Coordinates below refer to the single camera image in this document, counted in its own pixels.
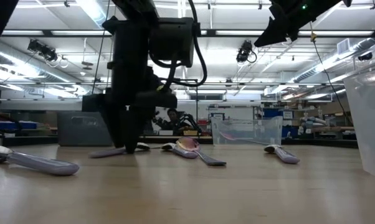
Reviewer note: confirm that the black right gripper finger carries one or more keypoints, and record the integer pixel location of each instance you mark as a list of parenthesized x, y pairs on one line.
[(279, 32), (275, 11)]

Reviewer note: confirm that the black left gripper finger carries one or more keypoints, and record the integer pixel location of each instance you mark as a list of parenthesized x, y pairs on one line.
[(136, 124), (116, 124)]

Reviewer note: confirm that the clear plastic bin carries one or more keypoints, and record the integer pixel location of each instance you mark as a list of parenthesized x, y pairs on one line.
[(371, 124), (262, 130)]

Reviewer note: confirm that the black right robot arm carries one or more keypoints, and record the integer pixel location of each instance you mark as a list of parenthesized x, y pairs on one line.
[(327, 7)]

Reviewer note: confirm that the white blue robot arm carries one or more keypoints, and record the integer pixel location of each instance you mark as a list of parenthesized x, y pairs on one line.
[(313, 121)]

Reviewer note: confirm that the dark grey translucent bin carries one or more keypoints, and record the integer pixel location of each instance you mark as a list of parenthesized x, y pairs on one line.
[(78, 130)]

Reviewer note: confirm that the person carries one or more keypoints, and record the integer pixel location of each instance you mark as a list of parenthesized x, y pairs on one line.
[(173, 116)]

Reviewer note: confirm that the overhead beam with light strips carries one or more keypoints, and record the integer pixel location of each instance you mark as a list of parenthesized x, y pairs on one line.
[(237, 32)]

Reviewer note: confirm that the shelf with blue bins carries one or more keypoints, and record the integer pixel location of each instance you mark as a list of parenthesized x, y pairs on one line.
[(273, 113)]

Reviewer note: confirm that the blue storage bins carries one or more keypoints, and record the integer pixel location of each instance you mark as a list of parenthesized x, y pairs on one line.
[(13, 125)]

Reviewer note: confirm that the workbench with wood top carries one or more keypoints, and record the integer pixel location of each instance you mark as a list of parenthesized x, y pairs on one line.
[(334, 128)]

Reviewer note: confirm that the black rig camera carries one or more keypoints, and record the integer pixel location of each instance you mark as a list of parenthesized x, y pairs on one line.
[(365, 56), (42, 49), (245, 49)]

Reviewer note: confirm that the silver ventilation duct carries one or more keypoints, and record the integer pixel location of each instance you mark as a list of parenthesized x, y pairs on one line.
[(343, 46)]

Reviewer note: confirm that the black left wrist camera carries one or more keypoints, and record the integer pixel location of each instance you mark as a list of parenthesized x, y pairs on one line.
[(172, 40)]

